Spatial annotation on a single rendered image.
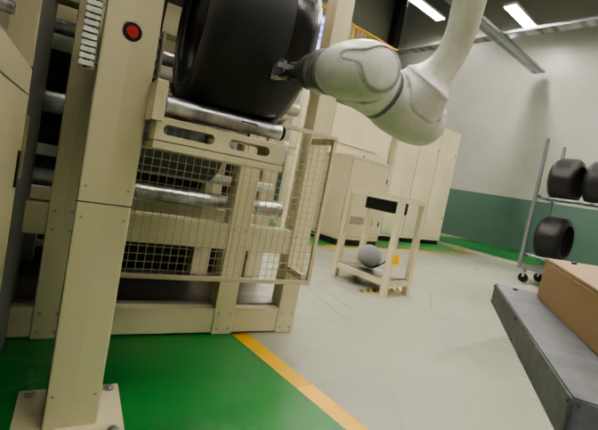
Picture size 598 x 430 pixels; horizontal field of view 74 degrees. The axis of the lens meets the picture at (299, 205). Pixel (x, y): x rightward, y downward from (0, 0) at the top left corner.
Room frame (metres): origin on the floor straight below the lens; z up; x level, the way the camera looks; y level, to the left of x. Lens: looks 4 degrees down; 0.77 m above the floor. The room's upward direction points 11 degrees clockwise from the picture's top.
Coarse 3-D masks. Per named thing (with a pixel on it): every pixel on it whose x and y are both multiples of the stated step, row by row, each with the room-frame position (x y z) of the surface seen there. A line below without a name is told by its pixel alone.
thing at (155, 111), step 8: (160, 80) 0.95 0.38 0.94; (152, 88) 1.00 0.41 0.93; (160, 88) 0.95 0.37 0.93; (168, 88) 0.98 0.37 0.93; (152, 96) 0.98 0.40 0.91; (160, 96) 0.95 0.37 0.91; (152, 104) 0.96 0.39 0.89; (160, 104) 0.96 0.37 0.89; (152, 112) 0.95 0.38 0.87; (160, 112) 0.96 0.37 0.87; (152, 120) 0.99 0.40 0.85; (160, 120) 0.96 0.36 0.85
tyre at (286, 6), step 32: (192, 0) 1.32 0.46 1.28; (224, 0) 0.96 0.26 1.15; (256, 0) 0.97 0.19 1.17; (288, 0) 1.01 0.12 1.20; (320, 0) 1.10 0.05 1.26; (192, 32) 1.41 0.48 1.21; (224, 32) 0.96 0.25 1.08; (256, 32) 0.98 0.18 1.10; (288, 32) 1.02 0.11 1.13; (192, 64) 1.06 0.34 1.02; (224, 64) 0.99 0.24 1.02; (256, 64) 1.01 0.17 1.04; (192, 96) 1.08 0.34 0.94; (224, 96) 1.05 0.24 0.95; (256, 96) 1.07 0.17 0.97; (288, 96) 1.10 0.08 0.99; (224, 128) 1.25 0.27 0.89
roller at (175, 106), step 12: (168, 96) 1.01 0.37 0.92; (168, 108) 1.00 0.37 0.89; (180, 108) 1.01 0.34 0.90; (192, 108) 1.03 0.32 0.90; (204, 108) 1.05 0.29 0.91; (204, 120) 1.06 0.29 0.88; (216, 120) 1.07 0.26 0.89; (228, 120) 1.08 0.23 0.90; (240, 120) 1.09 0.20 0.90; (252, 120) 1.11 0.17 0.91; (252, 132) 1.12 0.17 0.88; (264, 132) 1.13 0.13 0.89; (276, 132) 1.15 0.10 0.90
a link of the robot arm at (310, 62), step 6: (324, 48) 0.77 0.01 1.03; (312, 54) 0.79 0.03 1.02; (318, 54) 0.77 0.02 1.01; (306, 60) 0.80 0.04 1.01; (312, 60) 0.77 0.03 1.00; (306, 66) 0.80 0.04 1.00; (312, 66) 0.77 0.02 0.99; (306, 72) 0.79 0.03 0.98; (312, 72) 0.77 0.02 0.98; (306, 78) 0.80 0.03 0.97; (312, 78) 0.77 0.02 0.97; (306, 84) 0.81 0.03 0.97; (312, 84) 0.79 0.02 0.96; (312, 90) 0.81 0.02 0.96; (318, 90) 0.79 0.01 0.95
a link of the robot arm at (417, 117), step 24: (456, 0) 0.70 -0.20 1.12; (480, 0) 0.68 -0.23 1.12; (456, 24) 0.71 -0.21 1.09; (456, 48) 0.73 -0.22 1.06; (408, 72) 0.76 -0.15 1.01; (432, 72) 0.74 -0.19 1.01; (456, 72) 0.75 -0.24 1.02; (408, 96) 0.74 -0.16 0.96; (432, 96) 0.74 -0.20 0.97; (384, 120) 0.76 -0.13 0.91; (408, 120) 0.75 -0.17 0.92; (432, 120) 0.77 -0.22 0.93
